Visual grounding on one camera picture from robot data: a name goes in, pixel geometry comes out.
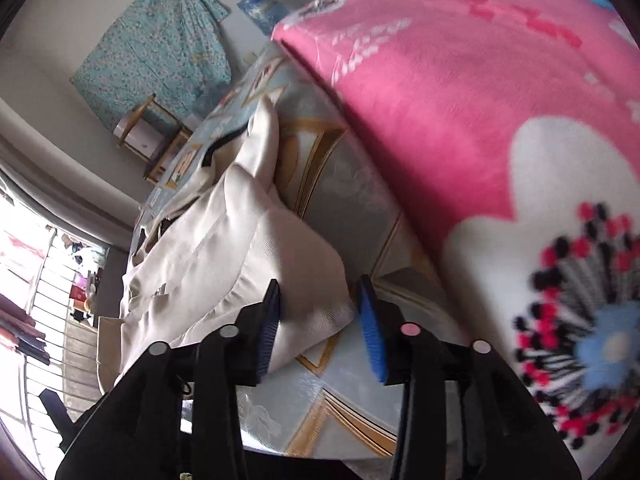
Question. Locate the dark grey cabinet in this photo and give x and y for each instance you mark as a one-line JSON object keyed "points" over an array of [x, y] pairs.
{"points": [[110, 290]]}

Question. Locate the beige jacket black trim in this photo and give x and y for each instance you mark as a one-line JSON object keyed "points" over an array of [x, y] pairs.
{"points": [[231, 238]]}

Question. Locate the blue water jug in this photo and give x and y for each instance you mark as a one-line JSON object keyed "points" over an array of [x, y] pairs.
{"points": [[264, 14]]}

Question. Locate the grey curtain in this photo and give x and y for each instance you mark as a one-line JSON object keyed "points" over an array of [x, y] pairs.
{"points": [[59, 188]]}

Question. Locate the pink floral blanket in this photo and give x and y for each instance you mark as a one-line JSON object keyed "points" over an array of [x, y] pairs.
{"points": [[509, 132]]}

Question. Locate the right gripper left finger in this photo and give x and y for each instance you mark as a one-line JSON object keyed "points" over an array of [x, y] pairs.
{"points": [[175, 411]]}

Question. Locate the teal floral wall cloth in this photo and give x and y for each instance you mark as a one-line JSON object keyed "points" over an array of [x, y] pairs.
{"points": [[170, 48]]}

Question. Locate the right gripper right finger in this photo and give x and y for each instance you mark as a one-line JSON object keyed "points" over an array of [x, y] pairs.
{"points": [[504, 432]]}

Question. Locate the wooden chair black seat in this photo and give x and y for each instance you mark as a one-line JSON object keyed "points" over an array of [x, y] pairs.
{"points": [[154, 134]]}

